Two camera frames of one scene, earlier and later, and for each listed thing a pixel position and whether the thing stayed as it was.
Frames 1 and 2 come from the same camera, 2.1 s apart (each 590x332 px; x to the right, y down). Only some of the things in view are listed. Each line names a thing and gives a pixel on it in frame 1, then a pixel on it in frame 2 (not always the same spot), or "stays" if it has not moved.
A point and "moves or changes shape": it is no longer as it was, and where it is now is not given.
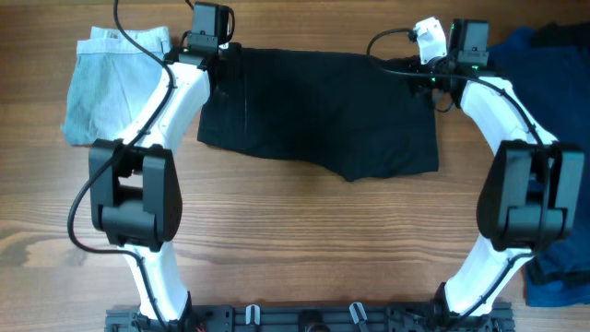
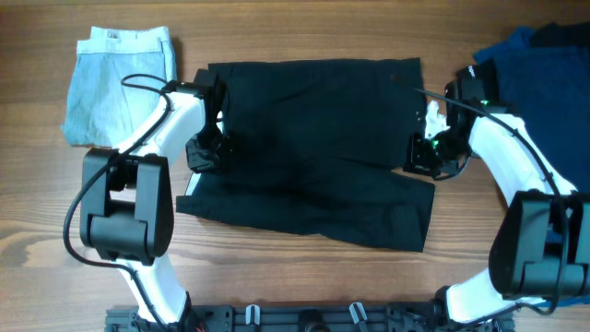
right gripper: x=418 y=85 → x=417 y=159
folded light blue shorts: x=112 y=81 stays
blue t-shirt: x=555 y=85 stays
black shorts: x=337 y=112 moves or changes shape
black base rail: x=312 y=318 stays
